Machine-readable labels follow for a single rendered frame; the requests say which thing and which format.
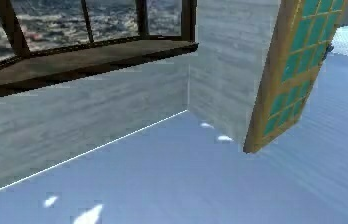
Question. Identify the dark brown bay window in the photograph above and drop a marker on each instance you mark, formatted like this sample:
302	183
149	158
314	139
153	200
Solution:
82	60

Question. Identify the wooden door with teal panes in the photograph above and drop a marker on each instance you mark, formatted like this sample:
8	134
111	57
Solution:
298	66

